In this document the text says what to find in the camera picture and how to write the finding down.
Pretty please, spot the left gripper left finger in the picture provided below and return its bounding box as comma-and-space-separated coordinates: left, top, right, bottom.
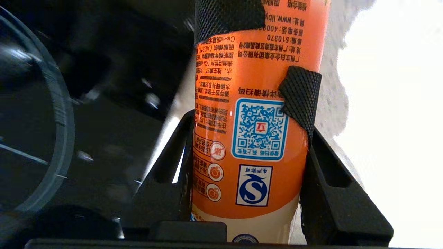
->
133, 109, 195, 229

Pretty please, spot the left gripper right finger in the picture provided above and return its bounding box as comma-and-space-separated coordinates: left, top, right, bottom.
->
299, 125, 394, 247

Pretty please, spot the black induction cooktop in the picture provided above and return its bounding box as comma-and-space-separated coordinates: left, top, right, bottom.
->
0, 0, 195, 239

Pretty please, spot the orange dish soap bottle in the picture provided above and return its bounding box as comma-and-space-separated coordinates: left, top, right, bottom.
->
190, 0, 332, 245

